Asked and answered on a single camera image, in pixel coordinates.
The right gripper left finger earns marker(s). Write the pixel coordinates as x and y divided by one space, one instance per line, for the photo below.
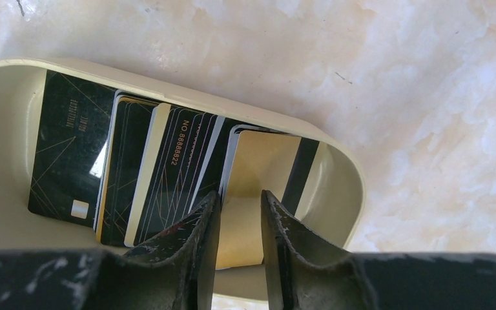
173 270

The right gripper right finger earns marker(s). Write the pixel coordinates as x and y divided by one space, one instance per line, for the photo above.
305 271

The beige oval tray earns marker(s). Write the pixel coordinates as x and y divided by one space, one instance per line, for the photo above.
21 82

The gold credit card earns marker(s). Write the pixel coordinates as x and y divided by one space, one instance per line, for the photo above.
288 166

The numbered black credit card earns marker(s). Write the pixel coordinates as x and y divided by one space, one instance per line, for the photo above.
171 178

